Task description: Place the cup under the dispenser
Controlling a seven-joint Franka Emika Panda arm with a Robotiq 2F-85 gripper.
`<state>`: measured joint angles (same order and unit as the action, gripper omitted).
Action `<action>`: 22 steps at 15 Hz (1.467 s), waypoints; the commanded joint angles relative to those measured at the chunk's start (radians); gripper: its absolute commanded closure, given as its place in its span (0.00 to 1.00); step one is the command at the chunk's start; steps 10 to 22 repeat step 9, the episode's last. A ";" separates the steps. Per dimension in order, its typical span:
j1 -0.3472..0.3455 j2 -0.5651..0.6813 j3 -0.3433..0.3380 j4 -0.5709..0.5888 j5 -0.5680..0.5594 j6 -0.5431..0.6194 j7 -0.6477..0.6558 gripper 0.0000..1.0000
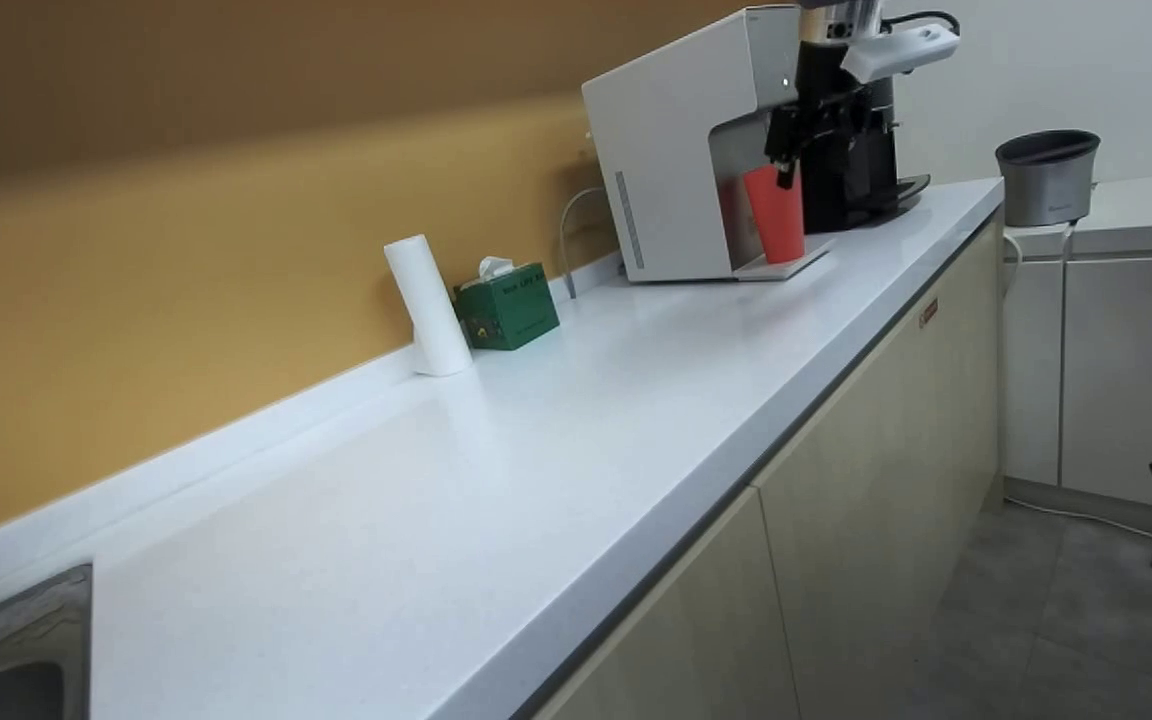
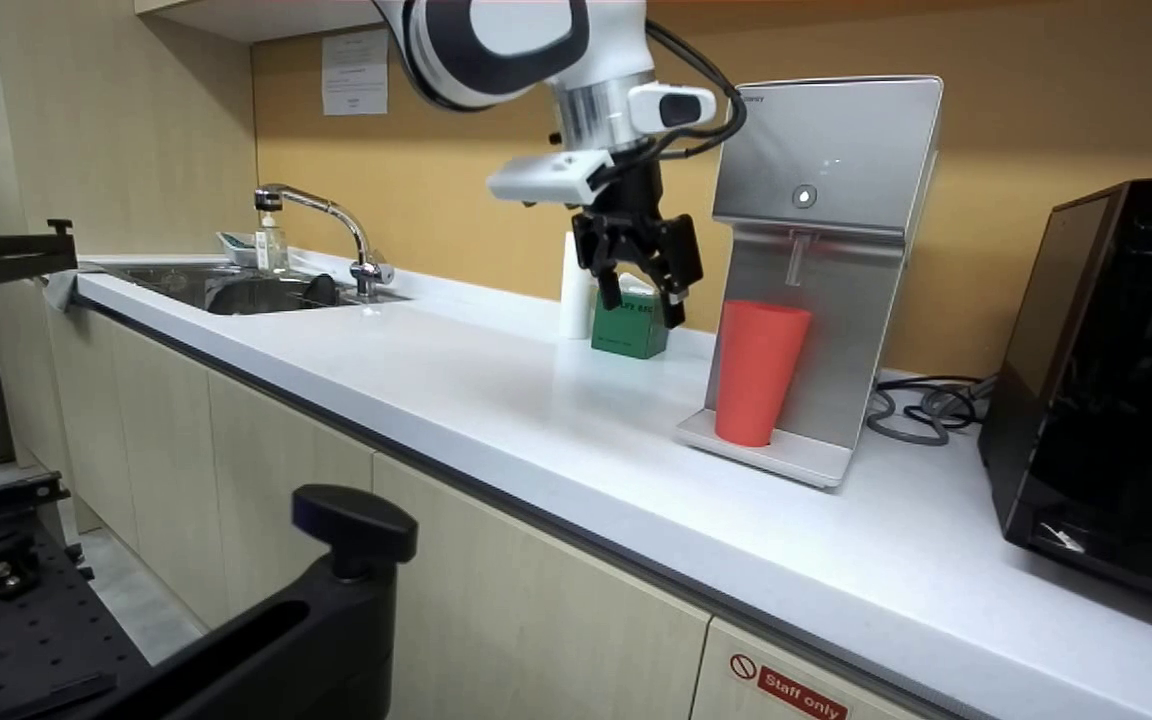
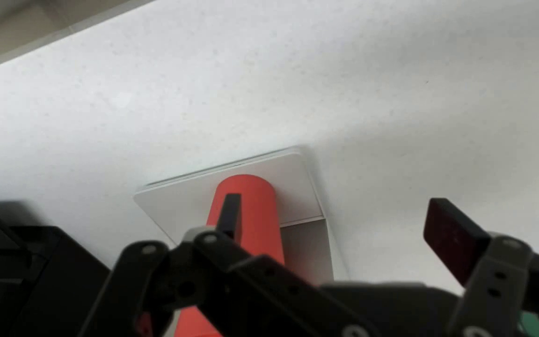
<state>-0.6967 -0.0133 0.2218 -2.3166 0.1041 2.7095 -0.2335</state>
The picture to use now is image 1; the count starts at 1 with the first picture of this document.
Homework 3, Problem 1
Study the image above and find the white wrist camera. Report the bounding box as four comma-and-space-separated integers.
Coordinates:
834, 9, 968, 88

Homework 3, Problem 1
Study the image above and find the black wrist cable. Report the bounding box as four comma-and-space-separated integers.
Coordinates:
878, 9, 962, 41

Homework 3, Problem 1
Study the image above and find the green tissue box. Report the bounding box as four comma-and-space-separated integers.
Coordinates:
453, 256, 563, 354

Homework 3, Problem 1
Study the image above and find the white side cabinet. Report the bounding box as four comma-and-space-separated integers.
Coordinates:
996, 166, 1152, 529

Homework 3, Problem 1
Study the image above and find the silver white water dispenser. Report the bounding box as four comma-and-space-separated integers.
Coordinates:
579, 2, 834, 288

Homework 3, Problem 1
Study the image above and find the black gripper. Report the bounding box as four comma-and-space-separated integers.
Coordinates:
759, 34, 878, 190

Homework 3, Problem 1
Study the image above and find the grey metal pot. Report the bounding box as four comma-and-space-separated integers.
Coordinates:
992, 128, 1102, 230

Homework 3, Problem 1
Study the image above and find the beige cabinet door with sticker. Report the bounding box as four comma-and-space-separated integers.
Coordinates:
747, 217, 1006, 720

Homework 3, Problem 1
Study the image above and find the red plastic cup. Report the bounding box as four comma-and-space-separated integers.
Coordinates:
740, 159, 812, 269

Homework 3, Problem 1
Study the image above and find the black countertop appliance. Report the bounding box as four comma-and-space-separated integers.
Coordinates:
799, 77, 935, 234

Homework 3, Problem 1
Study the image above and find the stainless steel sink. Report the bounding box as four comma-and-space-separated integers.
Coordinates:
0, 560, 94, 720

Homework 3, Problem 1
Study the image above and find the white paper roll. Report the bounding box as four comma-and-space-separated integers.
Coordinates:
381, 230, 475, 380

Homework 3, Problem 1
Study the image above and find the white power cable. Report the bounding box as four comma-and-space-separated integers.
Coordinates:
553, 125, 606, 278

